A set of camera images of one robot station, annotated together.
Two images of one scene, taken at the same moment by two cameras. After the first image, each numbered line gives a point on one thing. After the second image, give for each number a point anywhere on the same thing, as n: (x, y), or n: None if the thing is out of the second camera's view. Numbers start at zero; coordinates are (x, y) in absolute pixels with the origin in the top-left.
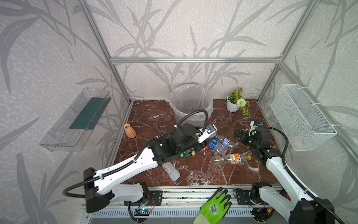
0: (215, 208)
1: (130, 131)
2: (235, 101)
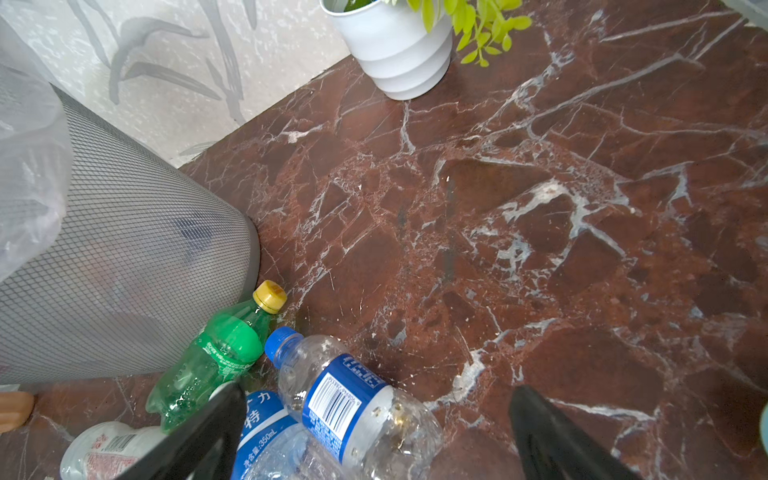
0: None
1: (15, 410)
2: (389, 41)
